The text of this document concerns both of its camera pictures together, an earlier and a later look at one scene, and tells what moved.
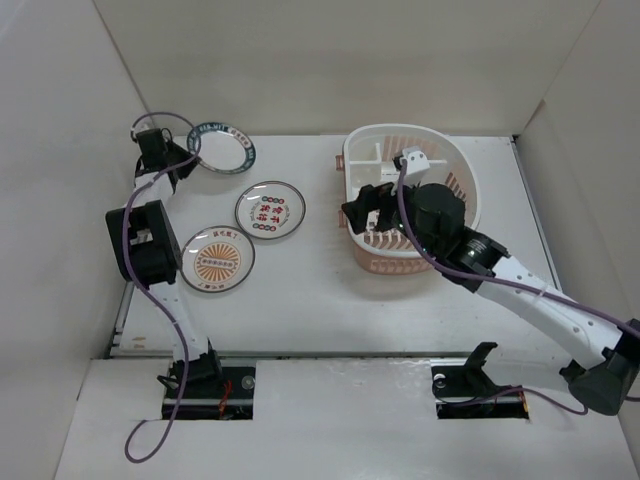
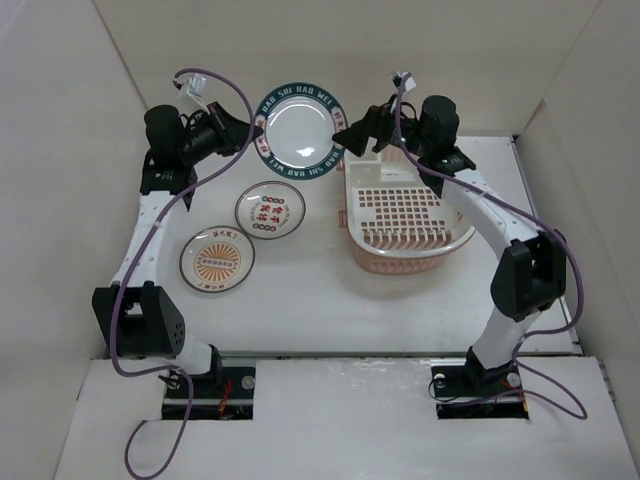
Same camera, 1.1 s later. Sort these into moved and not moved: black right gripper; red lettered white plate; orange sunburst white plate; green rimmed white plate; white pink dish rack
Moved: green rimmed white plate; black right gripper
Not moved: white pink dish rack; orange sunburst white plate; red lettered white plate
